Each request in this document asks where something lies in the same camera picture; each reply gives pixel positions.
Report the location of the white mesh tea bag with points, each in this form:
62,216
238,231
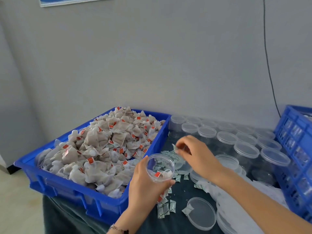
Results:
158,172

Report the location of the blue slatted crate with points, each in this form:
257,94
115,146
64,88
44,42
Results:
292,158

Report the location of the pile of green desiccant packets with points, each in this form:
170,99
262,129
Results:
163,207

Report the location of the person's left hand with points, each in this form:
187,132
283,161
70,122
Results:
144,192

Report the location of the pile of white label papers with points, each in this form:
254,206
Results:
243,212

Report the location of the blue plastic tray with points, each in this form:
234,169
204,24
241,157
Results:
58,190

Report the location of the clear jar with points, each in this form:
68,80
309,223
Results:
160,160

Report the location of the pile of tea bags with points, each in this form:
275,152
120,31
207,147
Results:
97,148

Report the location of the person's right hand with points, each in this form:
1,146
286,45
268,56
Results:
202,156

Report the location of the group of lidded jars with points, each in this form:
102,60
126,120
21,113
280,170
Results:
229,139

